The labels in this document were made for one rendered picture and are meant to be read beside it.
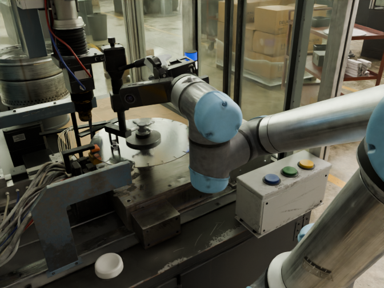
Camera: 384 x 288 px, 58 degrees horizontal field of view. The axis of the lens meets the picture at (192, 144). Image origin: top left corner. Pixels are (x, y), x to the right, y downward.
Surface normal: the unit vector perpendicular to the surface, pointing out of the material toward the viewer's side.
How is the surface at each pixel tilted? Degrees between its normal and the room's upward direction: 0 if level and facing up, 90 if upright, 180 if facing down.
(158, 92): 94
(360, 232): 92
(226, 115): 91
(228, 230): 0
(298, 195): 90
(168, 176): 0
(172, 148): 0
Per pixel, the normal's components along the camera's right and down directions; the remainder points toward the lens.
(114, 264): -0.03, -0.88
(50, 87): 0.74, 0.31
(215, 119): 0.41, 0.44
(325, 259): -0.76, 0.31
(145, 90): -0.05, 0.54
